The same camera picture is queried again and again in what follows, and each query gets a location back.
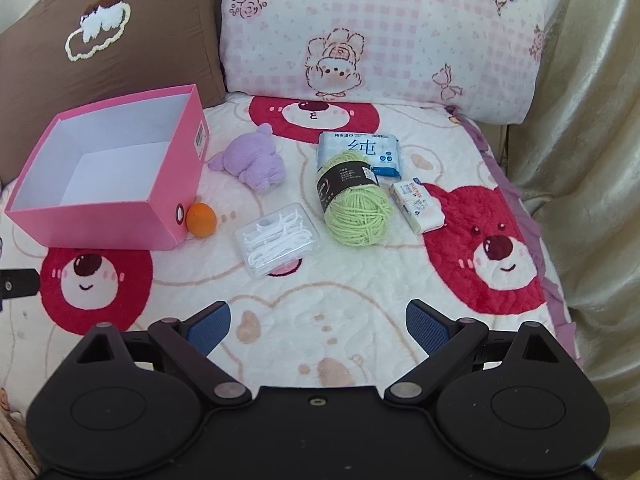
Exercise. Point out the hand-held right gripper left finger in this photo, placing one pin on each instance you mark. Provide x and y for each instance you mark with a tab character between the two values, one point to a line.
210	330

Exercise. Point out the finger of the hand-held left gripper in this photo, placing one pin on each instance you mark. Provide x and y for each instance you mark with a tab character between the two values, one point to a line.
17	285

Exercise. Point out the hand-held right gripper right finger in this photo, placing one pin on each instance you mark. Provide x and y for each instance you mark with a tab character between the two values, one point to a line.
425	330

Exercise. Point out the pink cardboard box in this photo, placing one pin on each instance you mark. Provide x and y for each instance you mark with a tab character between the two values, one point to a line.
100	225

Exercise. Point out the orange makeup sponge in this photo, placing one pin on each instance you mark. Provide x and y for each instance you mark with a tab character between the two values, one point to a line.
201	220

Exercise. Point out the clear floss pick box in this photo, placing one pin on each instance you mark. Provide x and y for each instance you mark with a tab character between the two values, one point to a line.
277	240

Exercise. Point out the green yarn ball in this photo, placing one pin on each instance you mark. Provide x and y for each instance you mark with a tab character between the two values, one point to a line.
357	210

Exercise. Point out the purple plush toy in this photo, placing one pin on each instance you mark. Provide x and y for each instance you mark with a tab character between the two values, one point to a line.
250	162

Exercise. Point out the blue wet wipes pack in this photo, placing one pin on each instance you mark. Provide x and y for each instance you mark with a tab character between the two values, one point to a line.
350	142

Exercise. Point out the bear print blanket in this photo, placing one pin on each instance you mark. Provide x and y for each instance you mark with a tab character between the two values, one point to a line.
325	290

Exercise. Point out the small white tissue pack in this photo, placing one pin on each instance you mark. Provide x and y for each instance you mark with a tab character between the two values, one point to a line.
417	205

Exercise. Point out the beige sofa cover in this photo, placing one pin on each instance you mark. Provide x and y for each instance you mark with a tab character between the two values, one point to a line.
590	160

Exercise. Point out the brown embroidered cushion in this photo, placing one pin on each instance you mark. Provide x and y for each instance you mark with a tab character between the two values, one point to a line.
150	50

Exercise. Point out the pink checked pillow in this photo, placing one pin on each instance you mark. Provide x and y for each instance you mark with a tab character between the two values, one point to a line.
390	20

